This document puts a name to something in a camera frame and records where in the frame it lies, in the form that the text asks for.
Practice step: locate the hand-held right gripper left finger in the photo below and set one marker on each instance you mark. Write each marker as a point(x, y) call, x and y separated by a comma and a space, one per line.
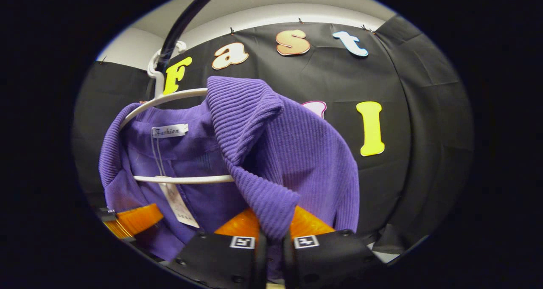
point(216, 259)

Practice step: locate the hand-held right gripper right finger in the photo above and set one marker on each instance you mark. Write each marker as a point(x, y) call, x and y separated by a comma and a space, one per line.
point(331, 259)

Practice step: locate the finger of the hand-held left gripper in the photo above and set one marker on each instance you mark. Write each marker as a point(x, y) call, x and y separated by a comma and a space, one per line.
point(135, 219)

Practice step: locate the white clothes hanger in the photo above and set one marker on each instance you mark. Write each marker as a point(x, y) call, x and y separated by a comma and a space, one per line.
point(182, 179)

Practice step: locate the purple knit jacket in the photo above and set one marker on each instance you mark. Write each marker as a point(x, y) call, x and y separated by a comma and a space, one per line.
point(297, 153)

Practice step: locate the black clothes rack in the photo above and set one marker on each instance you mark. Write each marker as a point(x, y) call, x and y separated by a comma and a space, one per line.
point(182, 21)

